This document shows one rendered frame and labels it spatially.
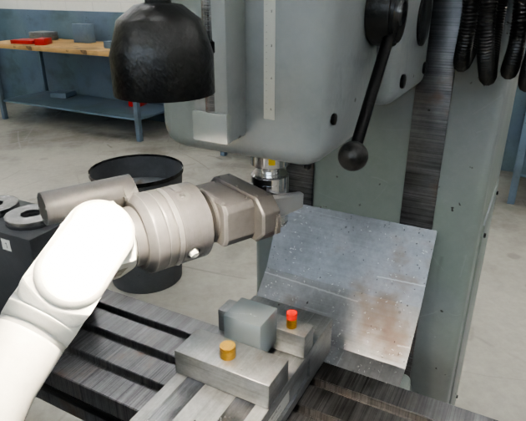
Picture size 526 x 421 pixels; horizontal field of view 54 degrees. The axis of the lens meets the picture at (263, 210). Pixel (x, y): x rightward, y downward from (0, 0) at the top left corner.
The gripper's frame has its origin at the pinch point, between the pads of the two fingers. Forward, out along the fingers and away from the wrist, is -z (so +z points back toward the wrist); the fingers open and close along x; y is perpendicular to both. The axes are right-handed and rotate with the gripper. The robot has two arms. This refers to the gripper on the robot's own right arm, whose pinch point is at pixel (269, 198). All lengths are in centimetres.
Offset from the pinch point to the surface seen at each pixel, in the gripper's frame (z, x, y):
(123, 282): -45, 180, 117
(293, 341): -3.7, -1.4, 23.0
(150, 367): 11.1, 16.8, 32.9
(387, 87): -13.9, -5.6, -13.3
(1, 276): 26, 45, 24
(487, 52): -26.1, -10.8, -17.2
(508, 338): -169, 37, 122
